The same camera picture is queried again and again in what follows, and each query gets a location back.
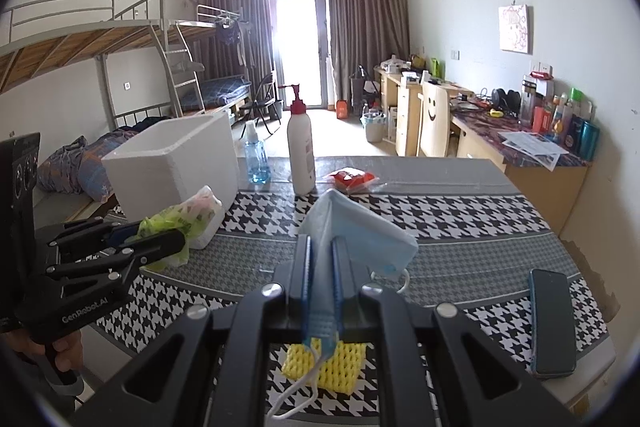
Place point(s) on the printed papers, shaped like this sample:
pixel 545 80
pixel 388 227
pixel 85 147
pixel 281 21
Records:
pixel 532 149

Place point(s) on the wooden chair with smiley face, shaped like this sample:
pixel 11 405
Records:
pixel 435 122

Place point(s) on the blue spray bottle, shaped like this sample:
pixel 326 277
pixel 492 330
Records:
pixel 256 162

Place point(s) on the orange floor container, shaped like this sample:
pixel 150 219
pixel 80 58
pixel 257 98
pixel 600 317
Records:
pixel 342 109

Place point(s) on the pink cartoon wall picture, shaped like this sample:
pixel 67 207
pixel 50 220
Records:
pixel 515 28

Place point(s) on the smartphone in blue case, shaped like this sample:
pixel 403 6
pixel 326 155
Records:
pixel 550 322

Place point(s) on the red snack packet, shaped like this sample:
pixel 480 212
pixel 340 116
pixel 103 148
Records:
pixel 350 179

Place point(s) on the white pump bottle red cap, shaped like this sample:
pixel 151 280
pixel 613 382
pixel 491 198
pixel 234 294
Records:
pixel 300 152

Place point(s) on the grey crumpled cloth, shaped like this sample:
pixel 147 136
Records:
pixel 57 167

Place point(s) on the blue face mask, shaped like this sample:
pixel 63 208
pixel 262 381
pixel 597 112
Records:
pixel 350 227

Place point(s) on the group of bottles on desk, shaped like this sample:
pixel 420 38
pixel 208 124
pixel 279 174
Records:
pixel 560 122

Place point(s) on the dark blue blanket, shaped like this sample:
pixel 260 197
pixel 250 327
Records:
pixel 142 124

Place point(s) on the yellow foam net sleeve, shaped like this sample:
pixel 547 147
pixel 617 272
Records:
pixel 345 367

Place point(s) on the black headphones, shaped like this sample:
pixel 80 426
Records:
pixel 505 99

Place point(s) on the white foam box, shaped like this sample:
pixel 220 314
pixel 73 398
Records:
pixel 165 172

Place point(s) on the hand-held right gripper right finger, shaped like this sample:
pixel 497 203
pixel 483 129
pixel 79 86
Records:
pixel 339 287

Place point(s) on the yellow-green plastic bag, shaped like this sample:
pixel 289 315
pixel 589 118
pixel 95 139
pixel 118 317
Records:
pixel 195 212

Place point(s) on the wooden desk with floral cover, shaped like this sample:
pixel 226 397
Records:
pixel 545 192

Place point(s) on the black folding chair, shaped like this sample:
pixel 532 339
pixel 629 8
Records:
pixel 260 104

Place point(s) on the brown curtain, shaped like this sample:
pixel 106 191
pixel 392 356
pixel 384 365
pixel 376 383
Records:
pixel 230 22
pixel 367 22

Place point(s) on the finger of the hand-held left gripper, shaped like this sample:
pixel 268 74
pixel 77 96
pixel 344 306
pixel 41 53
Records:
pixel 80 231
pixel 150 247

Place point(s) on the white plastic bucket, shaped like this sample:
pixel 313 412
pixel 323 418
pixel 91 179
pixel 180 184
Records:
pixel 373 127

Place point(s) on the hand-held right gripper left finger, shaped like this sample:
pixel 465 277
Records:
pixel 307 287

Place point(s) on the glass balcony door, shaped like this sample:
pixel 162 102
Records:
pixel 300 47

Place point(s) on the dark hanging clothes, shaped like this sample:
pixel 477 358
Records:
pixel 227 34

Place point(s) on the blue checked bedding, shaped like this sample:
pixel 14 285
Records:
pixel 215 89

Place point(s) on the person's left hand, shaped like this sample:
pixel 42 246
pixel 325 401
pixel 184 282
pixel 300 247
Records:
pixel 72 354

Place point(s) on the blue orange folded quilt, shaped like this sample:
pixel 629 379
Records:
pixel 100 167

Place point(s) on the grey metal bunk bed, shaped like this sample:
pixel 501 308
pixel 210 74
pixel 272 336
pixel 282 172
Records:
pixel 220 14
pixel 50 52

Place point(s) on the grey metal bed ladder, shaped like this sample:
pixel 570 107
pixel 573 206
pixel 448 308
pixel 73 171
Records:
pixel 197 92

